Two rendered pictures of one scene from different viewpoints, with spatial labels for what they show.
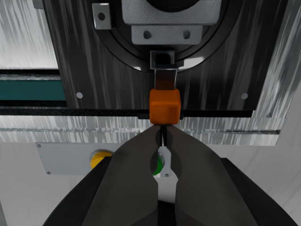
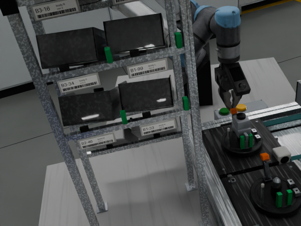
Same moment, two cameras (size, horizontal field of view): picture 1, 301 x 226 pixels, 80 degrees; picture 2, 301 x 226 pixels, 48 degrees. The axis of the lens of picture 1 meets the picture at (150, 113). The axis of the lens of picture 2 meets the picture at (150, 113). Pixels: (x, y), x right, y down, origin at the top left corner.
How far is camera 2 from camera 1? 113 cm
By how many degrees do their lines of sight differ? 29
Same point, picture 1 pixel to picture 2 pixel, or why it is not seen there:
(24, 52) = (284, 134)
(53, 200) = (261, 92)
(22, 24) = (286, 140)
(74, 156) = (253, 107)
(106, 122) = not seen: hidden behind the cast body
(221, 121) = (206, 128)
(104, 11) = (253, 130)
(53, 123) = (263, 114)
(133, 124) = not seen: hidden behind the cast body
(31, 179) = (276, 97)
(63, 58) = (264, 128)
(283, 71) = not seen: hidden behind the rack
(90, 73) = (255, 126)
